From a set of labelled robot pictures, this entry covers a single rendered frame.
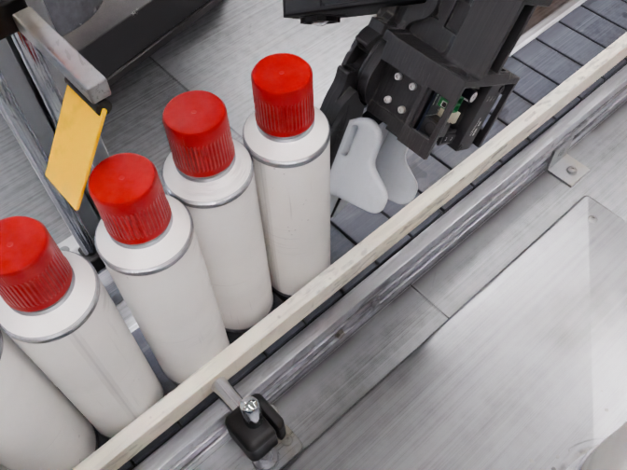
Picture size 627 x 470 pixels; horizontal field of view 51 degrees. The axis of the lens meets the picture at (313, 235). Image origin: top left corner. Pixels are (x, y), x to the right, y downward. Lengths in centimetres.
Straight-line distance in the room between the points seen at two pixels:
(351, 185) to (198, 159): 14
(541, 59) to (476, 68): 32
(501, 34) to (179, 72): 45
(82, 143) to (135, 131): 39
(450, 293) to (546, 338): 10
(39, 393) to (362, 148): 24
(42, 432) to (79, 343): 7
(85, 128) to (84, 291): 8
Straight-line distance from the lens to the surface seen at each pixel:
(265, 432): 43
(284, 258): 46
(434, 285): 58
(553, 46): 73
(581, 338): 52
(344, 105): 42
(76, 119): 32
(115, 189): 32
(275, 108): 36
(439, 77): 39
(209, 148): 34
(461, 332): 50
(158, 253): 34
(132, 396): 43
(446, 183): 53
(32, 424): 40
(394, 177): 47
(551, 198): 66
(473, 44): 40
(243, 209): 38
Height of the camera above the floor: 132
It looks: 56 degrees down
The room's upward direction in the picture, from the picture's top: 2 degrees counter-clockwise
